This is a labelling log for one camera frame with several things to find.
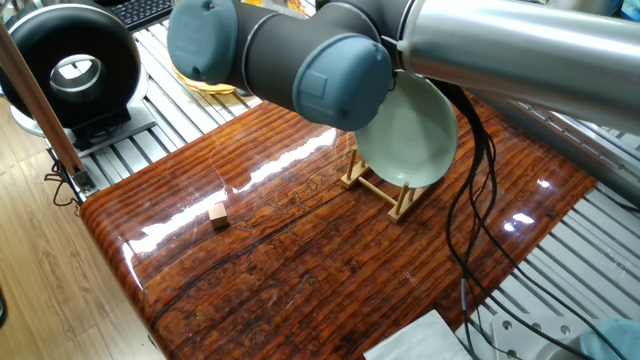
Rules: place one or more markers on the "wood grain table mat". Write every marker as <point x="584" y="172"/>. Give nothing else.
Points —
<point x="300" y="260"/>

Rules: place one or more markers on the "wooden peg dish rack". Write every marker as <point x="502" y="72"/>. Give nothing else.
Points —
<point x="397" y="202"/>

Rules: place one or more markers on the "white paper sheet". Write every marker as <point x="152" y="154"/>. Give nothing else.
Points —
<point x="415" y="342"/>

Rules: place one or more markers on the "light green round dish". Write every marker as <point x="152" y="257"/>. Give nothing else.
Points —
<point x="412" y="140"/>

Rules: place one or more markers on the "small wooden cube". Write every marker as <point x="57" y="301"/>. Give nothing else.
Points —
<point x="218" y="216"/>

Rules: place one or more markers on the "black keyboard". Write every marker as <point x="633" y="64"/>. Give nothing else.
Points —
<point x="145" y="12"/>

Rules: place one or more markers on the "aluminium frame post with bracket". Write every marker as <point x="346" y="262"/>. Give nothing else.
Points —
<point x="42" y="110"/>

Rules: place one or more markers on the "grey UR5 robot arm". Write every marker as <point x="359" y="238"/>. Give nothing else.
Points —
<point x="310" y="55"/>

